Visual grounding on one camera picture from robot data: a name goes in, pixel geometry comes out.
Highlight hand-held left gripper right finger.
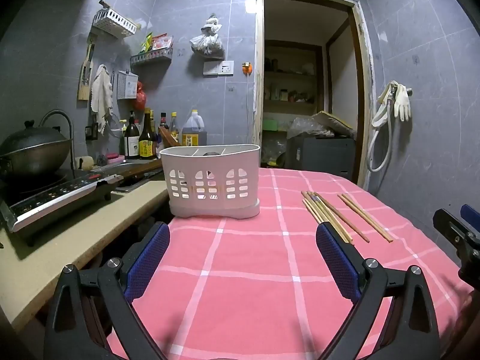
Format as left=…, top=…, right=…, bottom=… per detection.
left=316, top=222, right=440, bottom=360

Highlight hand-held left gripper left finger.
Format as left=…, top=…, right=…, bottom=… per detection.
left=44, top=221, right=171, bottom=360

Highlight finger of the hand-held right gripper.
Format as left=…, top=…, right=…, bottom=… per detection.
left=461, top=204, right=480, bottom=231
left=433, top=208, right=480, bottom=289

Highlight bundle of wooden chopsticks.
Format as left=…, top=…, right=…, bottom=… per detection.
left=301, top=190, right=394, bottom=245

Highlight white plastic utensil holder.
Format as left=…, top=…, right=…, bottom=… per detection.
left=159, top=143, right=261, bottom=219

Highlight stainless steel sink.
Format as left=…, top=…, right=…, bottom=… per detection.
left=90, top=159, right=166, bottom=194

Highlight pink checkered tablecloth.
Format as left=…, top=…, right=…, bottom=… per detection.
left=107, top=168, right=475, bottom=360

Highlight brown wooden cutting board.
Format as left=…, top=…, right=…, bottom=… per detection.
left=94, top=159, right=164, bottom=181

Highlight dark grey cabinet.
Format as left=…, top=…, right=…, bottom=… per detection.
left=285, top=135, right=356, bottom=181

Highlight black induction cooker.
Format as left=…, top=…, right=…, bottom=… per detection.
left=0, top=169, right=124, bottom=246

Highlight dark bottle with yellow label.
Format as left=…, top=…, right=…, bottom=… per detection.
left=139, top=108, right=157, bottom=159

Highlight dark bottle with white label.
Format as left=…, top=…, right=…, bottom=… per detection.
left=124, top=110, right=140, bottom=159

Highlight brown packet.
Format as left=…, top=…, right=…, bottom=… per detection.
left=158, top=127, right=181, bottom=149

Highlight white rubber gloves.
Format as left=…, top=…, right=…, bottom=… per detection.
left=394, top=84, right=412, bottom=122

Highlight large cooking oil jug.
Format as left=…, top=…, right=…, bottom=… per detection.
left=182, top=110, right=208, bottom=147

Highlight curved metal faucet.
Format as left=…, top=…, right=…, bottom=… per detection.
left=39, top=109, right=77, bottom=169

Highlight crumpled clear plastic bag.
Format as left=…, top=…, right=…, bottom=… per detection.
left=287, top=116, right=334, bottom=139

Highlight flat woven sack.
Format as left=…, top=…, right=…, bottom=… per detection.
left=313, top=110, right=357, bottom=137

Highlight black wok with lid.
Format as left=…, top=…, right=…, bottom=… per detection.
left=0, top=120, right=72, bottom=181

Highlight red plastic bag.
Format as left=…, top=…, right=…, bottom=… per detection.
left=135, top=81, right=148, bottom=111

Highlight white hanging towel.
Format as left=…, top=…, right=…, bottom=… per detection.
left=90, top=64, right=114, bottom=136

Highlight white hanging slotted box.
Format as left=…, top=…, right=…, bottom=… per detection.
left=117, top=70, right=137, bottom=100

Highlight wooden knife rack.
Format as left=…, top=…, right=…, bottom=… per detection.
left=77, top=32, right=99, bottom=101

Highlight wooden storage shelf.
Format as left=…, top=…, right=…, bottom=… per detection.
left=262, top=39, right=323, bottom=117

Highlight red snack packet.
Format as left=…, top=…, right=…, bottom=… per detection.
left=152, top=34, right=174, bottom=50

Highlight hanging clear plastic bag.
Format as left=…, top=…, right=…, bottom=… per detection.
left=189, top=14, right=225, bottom=60

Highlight thin white cable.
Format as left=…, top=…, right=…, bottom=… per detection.
left=244, top=74, right=251, bottom=136

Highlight wooden door frame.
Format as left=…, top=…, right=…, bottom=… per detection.
left=255, top=0, right=376, bottom=192

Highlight black handled knife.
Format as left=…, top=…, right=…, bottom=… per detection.
left=83, top=43, right=94, bottom=87

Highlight grey wall shelf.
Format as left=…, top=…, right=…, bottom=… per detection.
left=130, top=47, right=173, bottom=66

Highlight white slotted wall basket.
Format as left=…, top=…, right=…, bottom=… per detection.
left=92, top=7, right=139, bottom=39

